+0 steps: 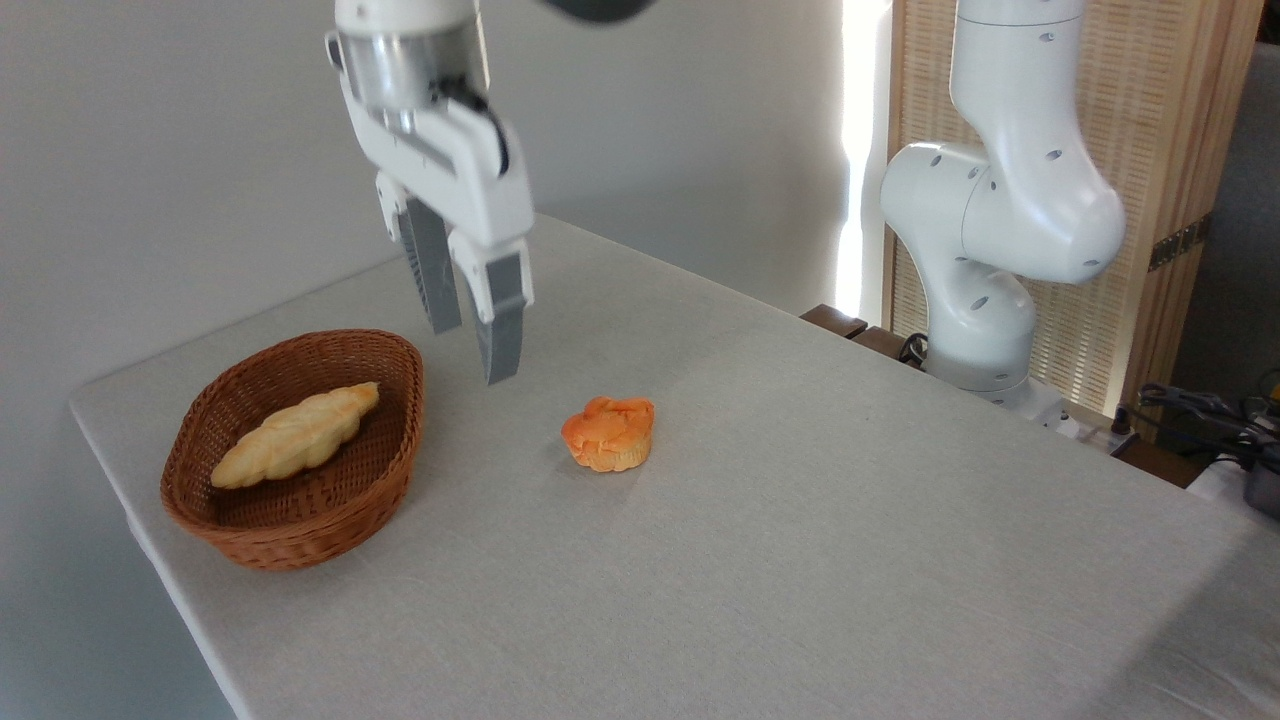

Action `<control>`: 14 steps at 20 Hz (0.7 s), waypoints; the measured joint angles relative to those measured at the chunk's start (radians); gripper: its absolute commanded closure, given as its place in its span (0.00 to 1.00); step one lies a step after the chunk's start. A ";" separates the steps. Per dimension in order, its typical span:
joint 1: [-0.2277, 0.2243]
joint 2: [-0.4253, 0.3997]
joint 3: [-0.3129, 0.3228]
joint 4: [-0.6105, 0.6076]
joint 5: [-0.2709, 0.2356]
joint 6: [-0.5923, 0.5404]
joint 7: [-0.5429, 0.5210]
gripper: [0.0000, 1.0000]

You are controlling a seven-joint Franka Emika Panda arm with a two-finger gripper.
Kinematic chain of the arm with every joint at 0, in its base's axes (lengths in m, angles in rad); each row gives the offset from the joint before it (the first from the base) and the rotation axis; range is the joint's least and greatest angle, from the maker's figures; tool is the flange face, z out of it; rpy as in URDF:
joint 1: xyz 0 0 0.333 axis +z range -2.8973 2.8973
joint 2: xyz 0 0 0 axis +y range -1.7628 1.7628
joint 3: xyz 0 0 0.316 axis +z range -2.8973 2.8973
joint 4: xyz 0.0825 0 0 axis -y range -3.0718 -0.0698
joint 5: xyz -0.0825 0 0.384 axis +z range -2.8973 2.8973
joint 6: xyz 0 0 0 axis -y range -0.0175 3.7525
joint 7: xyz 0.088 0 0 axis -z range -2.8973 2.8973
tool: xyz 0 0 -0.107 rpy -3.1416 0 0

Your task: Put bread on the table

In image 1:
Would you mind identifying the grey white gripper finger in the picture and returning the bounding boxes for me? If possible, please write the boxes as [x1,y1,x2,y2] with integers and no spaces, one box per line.
[376,171,464,337]
[447,233,536,387]

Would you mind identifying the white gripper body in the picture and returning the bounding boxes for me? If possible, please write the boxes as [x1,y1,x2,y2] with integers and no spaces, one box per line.
[337,68,535,252]

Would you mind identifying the orange muffin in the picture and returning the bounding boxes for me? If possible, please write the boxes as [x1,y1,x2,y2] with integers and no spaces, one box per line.
[560,395,657,474]

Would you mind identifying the long pale braided bread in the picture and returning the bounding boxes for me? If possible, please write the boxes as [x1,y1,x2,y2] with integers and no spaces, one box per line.
[209,381,382,491]

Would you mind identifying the brown wicker basket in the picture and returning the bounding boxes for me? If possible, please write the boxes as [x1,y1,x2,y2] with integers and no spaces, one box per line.
[160,329,427,573]

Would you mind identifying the dark brown wooden board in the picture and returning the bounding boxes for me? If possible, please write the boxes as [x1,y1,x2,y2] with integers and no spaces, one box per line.
[799,304,929,372]

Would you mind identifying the grey tablecloth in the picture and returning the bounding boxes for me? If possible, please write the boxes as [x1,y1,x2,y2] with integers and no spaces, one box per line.
[67,214,1280,720]

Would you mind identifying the black screen hinge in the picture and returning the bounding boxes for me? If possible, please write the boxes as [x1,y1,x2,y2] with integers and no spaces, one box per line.
[1147,212,1214,273]

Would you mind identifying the wooden rattan folding screen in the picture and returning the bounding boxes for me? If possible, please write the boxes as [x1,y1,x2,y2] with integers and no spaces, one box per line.
[884,0,1267,443]

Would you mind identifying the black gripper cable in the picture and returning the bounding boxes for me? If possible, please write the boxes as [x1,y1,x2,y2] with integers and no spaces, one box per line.
[438,74,512,178]

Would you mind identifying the black cable bundle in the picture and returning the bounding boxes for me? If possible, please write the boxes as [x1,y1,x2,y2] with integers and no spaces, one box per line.
[1137,382,1280,471]

